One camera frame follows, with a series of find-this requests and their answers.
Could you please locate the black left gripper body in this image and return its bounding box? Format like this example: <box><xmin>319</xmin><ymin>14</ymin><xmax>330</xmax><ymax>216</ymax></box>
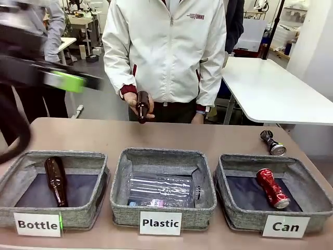
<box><xmin>0</xmin><ymin>23</ymin><xmax>49</xmax><ymax>88</ymax></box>

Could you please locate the brown glass beer bottle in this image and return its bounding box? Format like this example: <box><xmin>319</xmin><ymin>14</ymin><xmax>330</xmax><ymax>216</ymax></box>
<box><xmin>135</xmin><ymin>90</ymin><xmax>155</xmax><ymax>124</ymax></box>
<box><xmin>44</xmin><ymin>156</ymin><xmax>69</xmax><ymax>208</ymax></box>

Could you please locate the large clear plastic bottle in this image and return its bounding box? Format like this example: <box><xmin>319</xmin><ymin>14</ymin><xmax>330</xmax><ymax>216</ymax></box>
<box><xmin>127</xmin><ymin>171</ymin><xmax>204</xmax><ymax>208</ymax></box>

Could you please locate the small clear bottle pink label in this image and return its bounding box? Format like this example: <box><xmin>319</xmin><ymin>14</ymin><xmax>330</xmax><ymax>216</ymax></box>
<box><xmin>127</xmin><ymin>198</ymin><xmax>170</xmax><ymax>208</ymax></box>

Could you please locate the crushed red soda can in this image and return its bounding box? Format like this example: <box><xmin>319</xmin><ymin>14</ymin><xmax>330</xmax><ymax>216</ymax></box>
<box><xmin>255</xmin><ymin>168</ymin><xmax>291</xmax><ymax>210</ymax></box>

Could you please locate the person's left forearm white sleeve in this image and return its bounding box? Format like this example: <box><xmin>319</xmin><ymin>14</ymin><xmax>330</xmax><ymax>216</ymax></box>
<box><xmin>195</xmin><ymin>52</ymin><xmax>227</xmax><ymax>114</ymax></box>

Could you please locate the person's right forearm white sleeve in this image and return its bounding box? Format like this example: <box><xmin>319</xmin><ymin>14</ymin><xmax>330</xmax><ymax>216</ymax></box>
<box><xmin>101</xmin><ymin>41</ymin><xmax>138</xmax><ymax>101</ymax></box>

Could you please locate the grey fabric basket labelled Bottle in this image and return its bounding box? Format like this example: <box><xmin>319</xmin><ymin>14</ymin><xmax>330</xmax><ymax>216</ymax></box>
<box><xmin>0</xmin><ymin>149</ymin><xmax>110</xmax><ymax>230</ymax></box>

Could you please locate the grey fabric basket labelled Plastic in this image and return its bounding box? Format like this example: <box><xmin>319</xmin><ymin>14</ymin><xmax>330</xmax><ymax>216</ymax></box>
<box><xmin>109</xmin><ymin>147</ymin><xmax>218</xmax><ymax>231</ymax></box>

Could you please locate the grey fabric basket labelled Can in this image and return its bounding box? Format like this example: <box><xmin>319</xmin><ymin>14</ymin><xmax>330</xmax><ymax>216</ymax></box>
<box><xmin>213</xmin><ymin>153</ymin><xmax>333</xmax><ymax>233</ymax></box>

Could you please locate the crushed black soda can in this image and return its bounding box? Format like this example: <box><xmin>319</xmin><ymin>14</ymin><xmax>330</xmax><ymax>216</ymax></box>
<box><xmin>259</xmin><ymin>130</ymin><xmax>288</xmax><ymax>157</ymax></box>

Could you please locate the white Can label card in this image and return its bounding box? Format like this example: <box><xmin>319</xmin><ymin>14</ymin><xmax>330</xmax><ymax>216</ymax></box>
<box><xmin>262</xmin><ymin>215</ymin><xmax>311</xmax><ymax>239</ymax></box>

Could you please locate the person's right hand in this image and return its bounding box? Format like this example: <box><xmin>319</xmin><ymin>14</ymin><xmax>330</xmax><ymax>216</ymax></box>
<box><xmin>122</xmin><ymin>90</ymin><xmax>156</xmax><ymax>121</ymax></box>

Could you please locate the person's left hand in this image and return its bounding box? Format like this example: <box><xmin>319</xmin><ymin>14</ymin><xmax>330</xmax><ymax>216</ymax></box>
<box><xmin>191</xmin><ymin>111</ymin><xmax>206</xmax><ymax>124</ymax></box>

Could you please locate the small white table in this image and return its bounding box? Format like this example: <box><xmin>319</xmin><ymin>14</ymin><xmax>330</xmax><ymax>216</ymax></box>
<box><xmin>59</xmin><ymin>37</ymin><xmax>84</xmax><ymax>119</ymax></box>

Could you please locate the bystander in grey sweater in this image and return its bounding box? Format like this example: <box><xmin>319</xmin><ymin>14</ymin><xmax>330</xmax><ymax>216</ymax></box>
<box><xmin>10</xmin><ymin>0</ymin><xmax>69</xmax><ymax>124</ymax></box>

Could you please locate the white workbench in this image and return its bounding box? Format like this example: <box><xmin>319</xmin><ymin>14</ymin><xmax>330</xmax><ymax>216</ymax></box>
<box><xmin>68</xmin><ymin>18</ymin><xmax>96</xmax><ymax>57</ymax></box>

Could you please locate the person in white jacket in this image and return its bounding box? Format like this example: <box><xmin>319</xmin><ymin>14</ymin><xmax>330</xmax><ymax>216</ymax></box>
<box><xmin>101</xmin><ymin>0</ymin><xmax>227</xmax><ymax>124</ymax></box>

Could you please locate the white Bottle label card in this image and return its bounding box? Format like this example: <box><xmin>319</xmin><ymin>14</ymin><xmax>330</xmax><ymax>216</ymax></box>
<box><xmin>13</xmin><ymin>212</ymin><xmax>63</xmax><ymax>238</ymax></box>

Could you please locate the white Plastic label card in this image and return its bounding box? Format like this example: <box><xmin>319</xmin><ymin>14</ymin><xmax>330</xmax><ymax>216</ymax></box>
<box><xmin>139</xmin><ymin>211</ymin><xmax>183</xmax><ymax>236</ymax></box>

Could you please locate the bystander in dark jacket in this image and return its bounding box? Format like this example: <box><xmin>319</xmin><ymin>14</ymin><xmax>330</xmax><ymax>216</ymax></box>
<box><xmin>225</xmin><ymin>0</ymin><xmax>245</xmax><ymax>54</ymax></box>

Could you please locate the white panel board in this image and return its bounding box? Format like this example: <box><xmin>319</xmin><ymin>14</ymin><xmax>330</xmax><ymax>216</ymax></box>
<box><xmin>235</xmin><ymin>19</ymin><xmax>268</xmax><ymax>53</ymax></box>

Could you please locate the large white table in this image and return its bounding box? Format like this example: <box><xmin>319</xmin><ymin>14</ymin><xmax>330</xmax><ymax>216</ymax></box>
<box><xmin>220</xmin><ymin>57</ymin><xmax>333</xmax><ymax>127</ymax></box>

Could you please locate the black stand pole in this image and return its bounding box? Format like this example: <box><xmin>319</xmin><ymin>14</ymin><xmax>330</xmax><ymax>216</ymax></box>
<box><xmin>261</xmin><ymin>0</ymin><xmax>286</xmax><ymax>60</ymax></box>

